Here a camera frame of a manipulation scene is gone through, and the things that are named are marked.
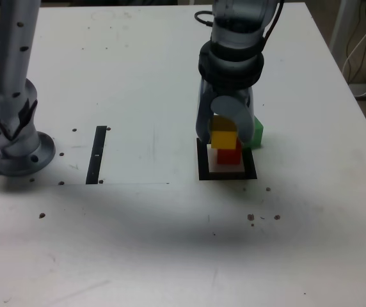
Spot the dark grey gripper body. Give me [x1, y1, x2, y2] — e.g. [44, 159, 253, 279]
[214, 86, 253, 110]

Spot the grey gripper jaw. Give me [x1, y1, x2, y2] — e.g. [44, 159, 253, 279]
[211, 95, 255, 145]
[195, 78, 218, 145]

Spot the green cube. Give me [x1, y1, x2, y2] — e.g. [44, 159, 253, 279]
[243, 116, 264, 150]

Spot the yellow cube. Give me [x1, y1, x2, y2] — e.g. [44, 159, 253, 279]
[209, 115, 239, 150]

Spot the red cube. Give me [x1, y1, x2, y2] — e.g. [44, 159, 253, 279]
[217, 140, 243, 166]

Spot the black tape square outline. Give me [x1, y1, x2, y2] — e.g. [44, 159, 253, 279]
[196, 137, 257, 182]

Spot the black tape strip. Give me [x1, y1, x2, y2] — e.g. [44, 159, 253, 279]
[85, 125, 107, 185]

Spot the white post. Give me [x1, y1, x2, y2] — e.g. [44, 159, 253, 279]
[329, 0, 347, 55]

